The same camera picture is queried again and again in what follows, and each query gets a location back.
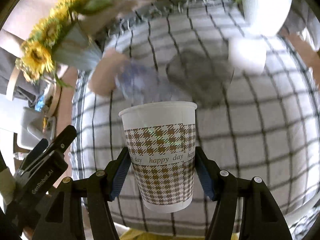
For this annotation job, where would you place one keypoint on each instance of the houndstooth paper cup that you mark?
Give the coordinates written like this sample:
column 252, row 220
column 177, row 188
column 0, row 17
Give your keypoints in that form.
column 161, row 141

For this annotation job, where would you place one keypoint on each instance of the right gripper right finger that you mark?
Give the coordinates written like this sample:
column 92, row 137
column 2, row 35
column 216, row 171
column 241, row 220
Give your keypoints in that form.
column 261, row 215

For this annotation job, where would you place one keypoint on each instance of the sunflower bouquet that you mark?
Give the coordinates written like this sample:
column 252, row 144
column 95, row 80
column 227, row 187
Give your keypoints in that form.
column 48, row 34

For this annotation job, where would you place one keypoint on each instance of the pink cup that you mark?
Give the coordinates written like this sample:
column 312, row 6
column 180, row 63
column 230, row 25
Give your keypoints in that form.
column 102, row 81

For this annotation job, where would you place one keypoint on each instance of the dark grey glass cup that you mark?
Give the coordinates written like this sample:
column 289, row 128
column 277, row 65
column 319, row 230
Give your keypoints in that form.
column 205, row 80

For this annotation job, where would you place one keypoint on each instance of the white frosted cup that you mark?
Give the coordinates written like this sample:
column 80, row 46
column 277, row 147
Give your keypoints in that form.
column 247, row 55

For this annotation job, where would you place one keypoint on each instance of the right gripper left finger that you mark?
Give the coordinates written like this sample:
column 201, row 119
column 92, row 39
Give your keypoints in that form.
column 62, row 218

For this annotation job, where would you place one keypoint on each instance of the pale green ribbed vase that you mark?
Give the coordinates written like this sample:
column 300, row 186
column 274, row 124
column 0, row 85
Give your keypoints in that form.
column 78, row 50

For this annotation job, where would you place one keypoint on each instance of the clear blue floral cup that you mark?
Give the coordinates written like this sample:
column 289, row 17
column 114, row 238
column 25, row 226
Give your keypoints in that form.
column 140, row 84

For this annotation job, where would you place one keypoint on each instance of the white ribbed plant pot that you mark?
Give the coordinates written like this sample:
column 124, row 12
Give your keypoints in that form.
column 266, row 17

